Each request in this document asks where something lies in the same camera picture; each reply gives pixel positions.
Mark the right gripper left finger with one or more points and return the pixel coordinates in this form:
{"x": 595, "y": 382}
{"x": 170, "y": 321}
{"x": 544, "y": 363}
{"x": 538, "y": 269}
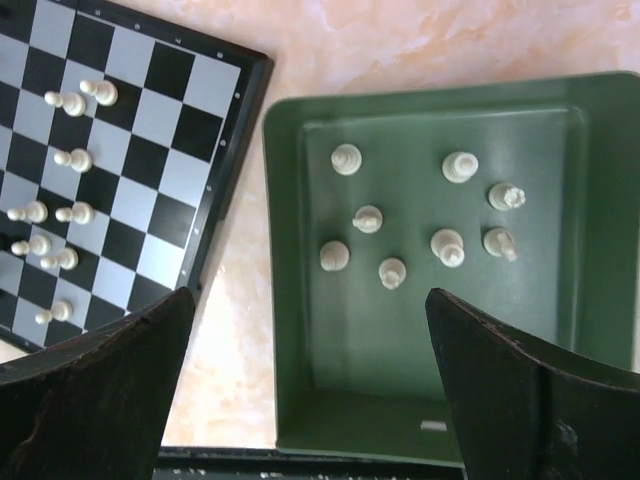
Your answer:
{"x": 96, "y": 406}

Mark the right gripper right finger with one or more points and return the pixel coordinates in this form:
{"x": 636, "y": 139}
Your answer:
{"x": 524, "y": 408}

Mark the black white chess board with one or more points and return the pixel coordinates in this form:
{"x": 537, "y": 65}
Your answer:
{"x": 166, "y": 157}

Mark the white pawn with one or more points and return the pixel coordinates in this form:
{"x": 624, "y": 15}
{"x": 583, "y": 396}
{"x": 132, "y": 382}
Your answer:
{"x": 60, "y": 310}
{"x": 66, "y": 259}
{"x": 39, "y": 245}
{"x": 34, "y": 211}
{"x": 104, "y": 92}
{"x": 78, "y": 159}
{"x": 72, "y": 103}
{"x": 80, "y": 212}

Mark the green plastic tray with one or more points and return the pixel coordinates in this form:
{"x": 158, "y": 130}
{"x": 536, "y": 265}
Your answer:
{"x": 355, "y": 371}

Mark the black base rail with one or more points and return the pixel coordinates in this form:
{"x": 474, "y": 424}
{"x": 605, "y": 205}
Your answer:
{"x": 267, "y": 464}

